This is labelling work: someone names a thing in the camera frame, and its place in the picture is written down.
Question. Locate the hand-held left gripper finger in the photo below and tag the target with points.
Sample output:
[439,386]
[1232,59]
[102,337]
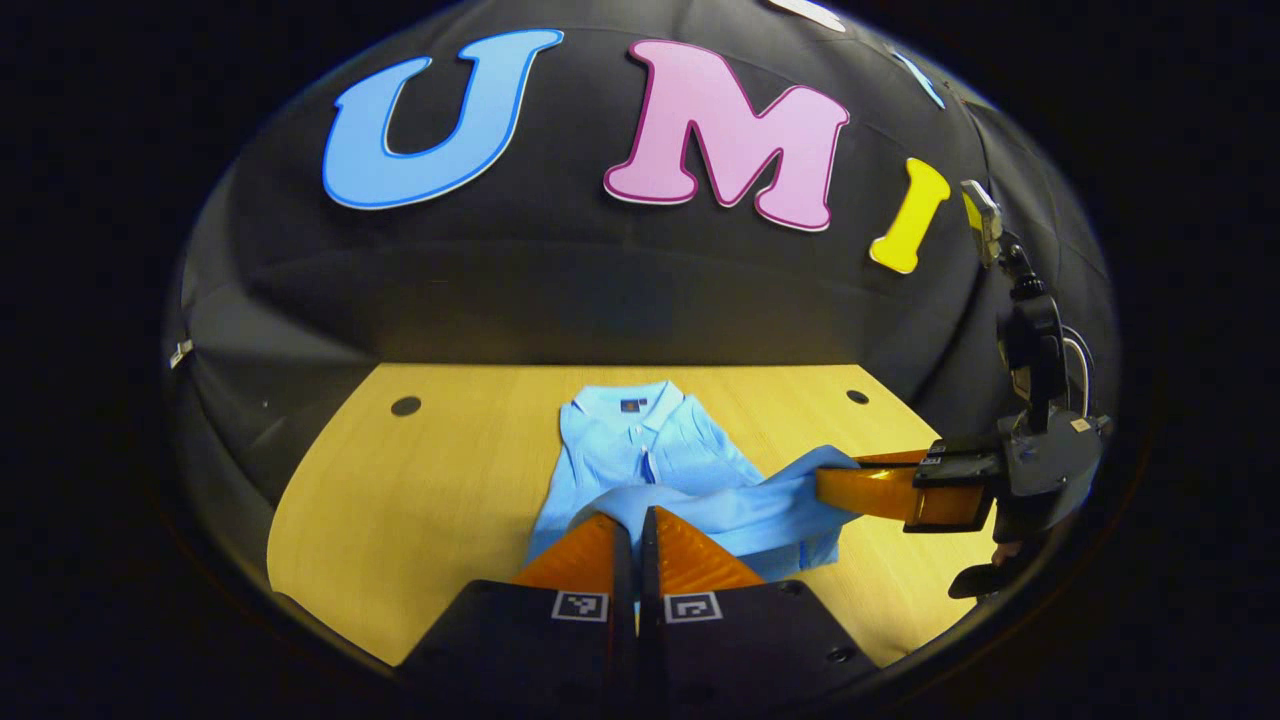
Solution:
[623,560]
[648,560]

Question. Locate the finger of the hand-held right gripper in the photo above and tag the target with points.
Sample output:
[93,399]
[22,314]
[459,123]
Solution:
[960,458]
[950,500]

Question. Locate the light blue T-shirt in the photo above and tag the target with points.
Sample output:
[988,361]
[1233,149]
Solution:
[650,440]

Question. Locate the black backdrop cloth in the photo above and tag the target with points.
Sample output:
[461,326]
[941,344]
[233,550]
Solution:
[600,290]

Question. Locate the white backdrop clamp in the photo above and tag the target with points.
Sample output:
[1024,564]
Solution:
[181,353]

